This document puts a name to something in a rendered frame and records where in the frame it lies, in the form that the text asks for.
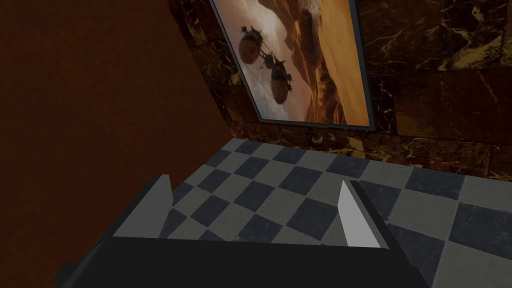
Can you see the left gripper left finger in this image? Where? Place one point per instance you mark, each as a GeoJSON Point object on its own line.
{"type": "Point", "coordinates": [148, 214]}

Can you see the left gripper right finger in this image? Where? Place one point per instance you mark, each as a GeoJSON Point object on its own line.
{"type": "Point", "coordinates": [358, 220]}

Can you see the framed desert airship picture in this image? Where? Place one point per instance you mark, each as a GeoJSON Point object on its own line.
{"type": "Point", "coordinates": [298, 64]}

